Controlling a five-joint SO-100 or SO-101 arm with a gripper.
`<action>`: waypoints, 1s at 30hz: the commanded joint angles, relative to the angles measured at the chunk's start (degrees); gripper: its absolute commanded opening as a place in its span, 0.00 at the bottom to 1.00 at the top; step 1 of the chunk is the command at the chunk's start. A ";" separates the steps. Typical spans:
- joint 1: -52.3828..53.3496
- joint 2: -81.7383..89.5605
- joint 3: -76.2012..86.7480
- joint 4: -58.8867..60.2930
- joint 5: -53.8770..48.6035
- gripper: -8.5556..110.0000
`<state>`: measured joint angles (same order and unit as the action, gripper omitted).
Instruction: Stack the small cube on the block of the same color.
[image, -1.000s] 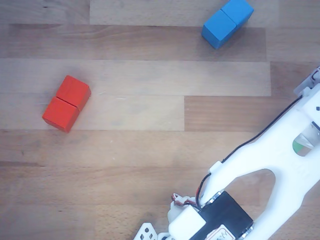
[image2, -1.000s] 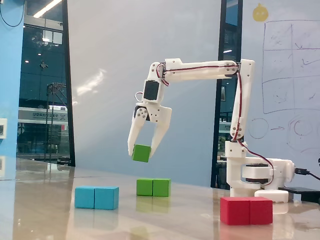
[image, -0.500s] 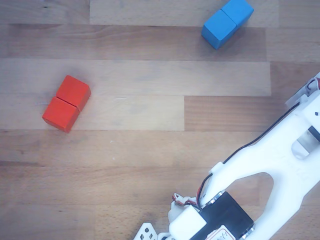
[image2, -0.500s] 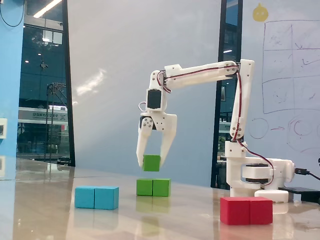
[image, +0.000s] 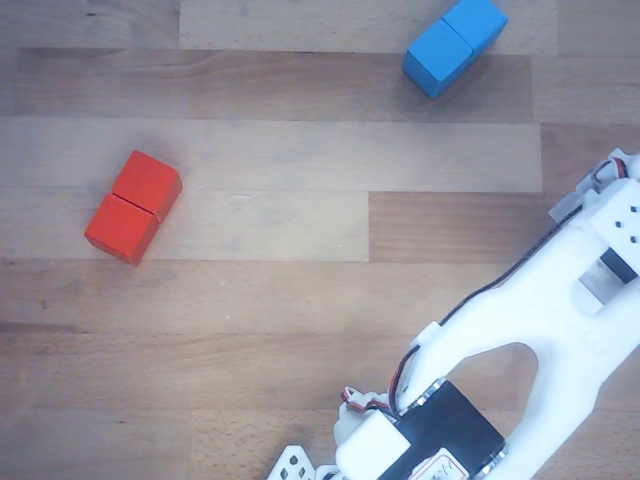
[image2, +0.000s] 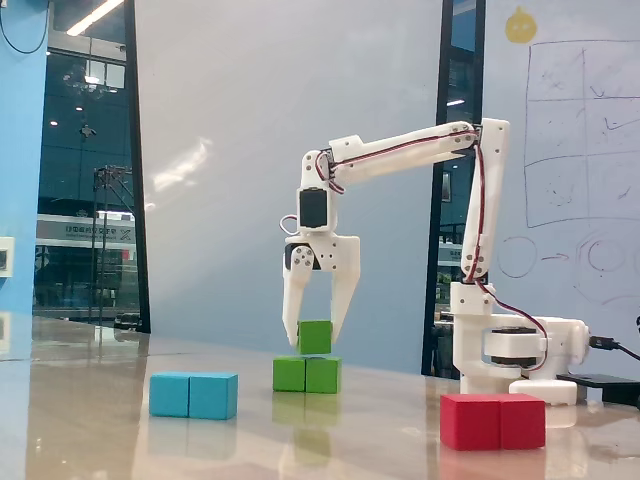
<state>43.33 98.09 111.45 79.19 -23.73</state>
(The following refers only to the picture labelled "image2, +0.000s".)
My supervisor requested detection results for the thin black hanging cable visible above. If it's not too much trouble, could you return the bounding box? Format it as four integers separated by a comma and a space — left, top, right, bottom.
0, 0, 54, 54

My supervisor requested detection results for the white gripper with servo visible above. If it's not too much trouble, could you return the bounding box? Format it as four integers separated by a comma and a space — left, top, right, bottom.
280, 231, 362, 350

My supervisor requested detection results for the flat black power box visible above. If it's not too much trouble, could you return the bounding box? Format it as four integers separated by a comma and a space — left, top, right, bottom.
555, 372, 640, 405

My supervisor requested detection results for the yellow round wall sticker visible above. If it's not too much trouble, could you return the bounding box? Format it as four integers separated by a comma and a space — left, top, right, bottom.
504, 5, 539, 44

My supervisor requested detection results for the metal scaffold tower outside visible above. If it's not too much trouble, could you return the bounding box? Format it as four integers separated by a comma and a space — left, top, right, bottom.
92, 164, 134, 322

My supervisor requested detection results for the white wall switch plate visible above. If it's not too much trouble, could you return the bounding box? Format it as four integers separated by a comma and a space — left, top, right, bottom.
0, 237, 15, 278

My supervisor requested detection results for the long blue block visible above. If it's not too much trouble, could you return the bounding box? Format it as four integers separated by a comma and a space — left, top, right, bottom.
148, 371, 239, 420

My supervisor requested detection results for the black usb cable plug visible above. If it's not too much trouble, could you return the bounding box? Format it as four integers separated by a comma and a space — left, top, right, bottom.
588, 335, 640, 361

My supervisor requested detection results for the long red block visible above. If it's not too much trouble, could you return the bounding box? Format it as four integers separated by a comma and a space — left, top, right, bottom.
439, 392, 547, 451

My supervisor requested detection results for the black window frame post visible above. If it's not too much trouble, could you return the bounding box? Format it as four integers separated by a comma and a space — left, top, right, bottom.
123, 0, 153, 334
420, 0, 456, 377

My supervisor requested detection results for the small green cube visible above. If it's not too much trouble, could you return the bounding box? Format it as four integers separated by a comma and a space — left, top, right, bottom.
298, 319, 334, 356

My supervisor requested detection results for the long green block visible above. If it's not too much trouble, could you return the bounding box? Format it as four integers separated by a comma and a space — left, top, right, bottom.
272, 355, 344, 395

